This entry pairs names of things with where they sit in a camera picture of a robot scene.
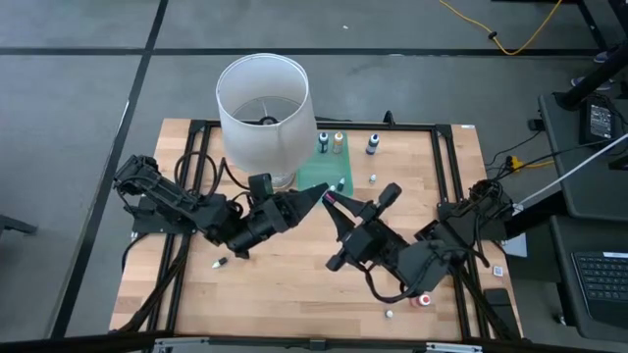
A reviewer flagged black furniture leg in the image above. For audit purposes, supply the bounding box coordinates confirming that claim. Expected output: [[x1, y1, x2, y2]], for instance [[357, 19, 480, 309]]
[[0, 214, 39, 235]]

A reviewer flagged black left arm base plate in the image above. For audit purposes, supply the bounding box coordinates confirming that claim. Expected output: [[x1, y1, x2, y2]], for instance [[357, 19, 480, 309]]
[[131, 195, 197, 235]]

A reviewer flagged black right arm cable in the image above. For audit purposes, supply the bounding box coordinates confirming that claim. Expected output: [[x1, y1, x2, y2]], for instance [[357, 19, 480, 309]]
[[360, 262, 433, 305]]

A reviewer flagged white paper sheet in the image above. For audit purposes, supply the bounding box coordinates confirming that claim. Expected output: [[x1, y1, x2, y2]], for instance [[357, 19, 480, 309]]
[[500, 232, 529, 259]]

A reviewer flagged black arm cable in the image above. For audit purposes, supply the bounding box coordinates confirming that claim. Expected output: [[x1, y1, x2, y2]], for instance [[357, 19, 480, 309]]
[[360, 262, 433, 305], [174, 150, 252, 197]]

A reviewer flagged teal translucent plastic bin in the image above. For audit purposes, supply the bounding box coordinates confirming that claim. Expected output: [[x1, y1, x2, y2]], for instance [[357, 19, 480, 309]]
[[295, 129, 356, 198]]

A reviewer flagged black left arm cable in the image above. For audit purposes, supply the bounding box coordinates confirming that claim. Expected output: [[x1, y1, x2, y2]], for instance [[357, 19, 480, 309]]
[[174, 150, 252, 197]]

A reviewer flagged black rectangular pad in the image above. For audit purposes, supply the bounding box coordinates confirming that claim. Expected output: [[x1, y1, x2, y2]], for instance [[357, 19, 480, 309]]
[[483, 287, 522, 339]]

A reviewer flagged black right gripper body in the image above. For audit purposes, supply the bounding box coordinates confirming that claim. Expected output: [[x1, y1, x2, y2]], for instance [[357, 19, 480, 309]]
[[326, 181, 409, 274]]

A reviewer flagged black cable bundle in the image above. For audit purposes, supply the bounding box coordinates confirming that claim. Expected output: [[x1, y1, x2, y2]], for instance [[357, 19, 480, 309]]
[[453, 244, 516, 340], [110, 234, 190, 334]]

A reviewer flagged black keyboard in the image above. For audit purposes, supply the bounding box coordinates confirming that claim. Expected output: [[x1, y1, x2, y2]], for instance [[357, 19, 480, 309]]
[[570, 250, 628, 328]]

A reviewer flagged person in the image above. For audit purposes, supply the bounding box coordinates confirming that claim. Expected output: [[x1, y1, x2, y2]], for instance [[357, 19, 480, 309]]
[[570, 46, 620, 92]]

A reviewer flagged black desk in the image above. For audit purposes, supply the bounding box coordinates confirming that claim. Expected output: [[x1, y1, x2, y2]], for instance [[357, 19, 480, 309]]
[[537, 92, 628, 222], [549, 215, 628, 344]]

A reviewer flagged black stand pole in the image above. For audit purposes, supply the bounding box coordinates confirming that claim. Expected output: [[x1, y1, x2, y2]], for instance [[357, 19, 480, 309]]
[[553, 41, 628, 112]]

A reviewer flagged yellow extension cord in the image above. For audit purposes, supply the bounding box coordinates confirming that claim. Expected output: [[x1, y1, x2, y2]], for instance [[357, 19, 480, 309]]
[[438, 0, 565, 57]]

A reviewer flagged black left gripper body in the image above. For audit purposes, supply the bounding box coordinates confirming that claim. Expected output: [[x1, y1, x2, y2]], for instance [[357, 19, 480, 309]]
[[225, 172, 296, 260]]

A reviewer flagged white rod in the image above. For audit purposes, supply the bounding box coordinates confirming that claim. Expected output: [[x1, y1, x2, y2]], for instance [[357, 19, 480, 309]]
[[512, 131, 628, 213]]

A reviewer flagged grey camera mount bar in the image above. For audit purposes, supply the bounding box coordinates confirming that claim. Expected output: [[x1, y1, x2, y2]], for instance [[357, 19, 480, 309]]
[[151, 335, 485, 353]]

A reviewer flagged silver table lamp white shade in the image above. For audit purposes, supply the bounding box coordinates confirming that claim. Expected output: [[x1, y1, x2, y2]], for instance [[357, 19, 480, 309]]
[[215, 52, 319, 191]]

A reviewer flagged black power supply box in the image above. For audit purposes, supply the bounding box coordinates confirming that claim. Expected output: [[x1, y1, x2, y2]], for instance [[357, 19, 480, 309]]
[[578, 95, 618, 144]]

